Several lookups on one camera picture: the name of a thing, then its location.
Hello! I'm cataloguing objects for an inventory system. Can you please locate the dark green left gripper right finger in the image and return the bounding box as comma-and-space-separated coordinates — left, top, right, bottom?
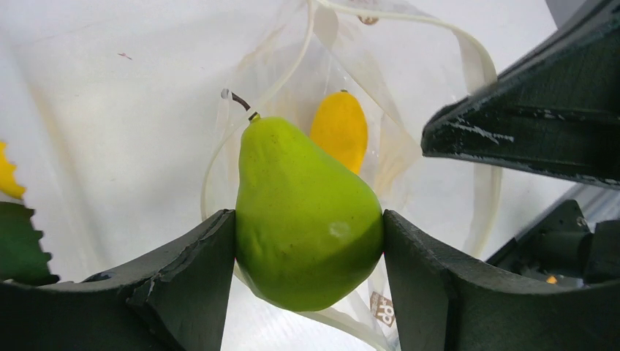
383, 210, 619, 350

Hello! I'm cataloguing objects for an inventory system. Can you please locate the clear polka dot zip bag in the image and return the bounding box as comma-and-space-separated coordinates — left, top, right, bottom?
200, 0, 504, 351

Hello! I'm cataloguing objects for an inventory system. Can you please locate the yellow toy pepper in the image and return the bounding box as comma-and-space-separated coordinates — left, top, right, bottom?
309, 90, 368, 174

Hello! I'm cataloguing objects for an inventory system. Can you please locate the green toy pepper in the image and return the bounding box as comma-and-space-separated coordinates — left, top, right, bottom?
235, 107, 384, 312

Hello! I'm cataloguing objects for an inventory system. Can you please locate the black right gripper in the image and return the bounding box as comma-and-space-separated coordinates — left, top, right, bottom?
421, 1, 619, 287

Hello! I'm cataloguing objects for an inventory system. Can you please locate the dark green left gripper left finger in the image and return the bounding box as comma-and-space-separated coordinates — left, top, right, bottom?
1, 210, 235, 350

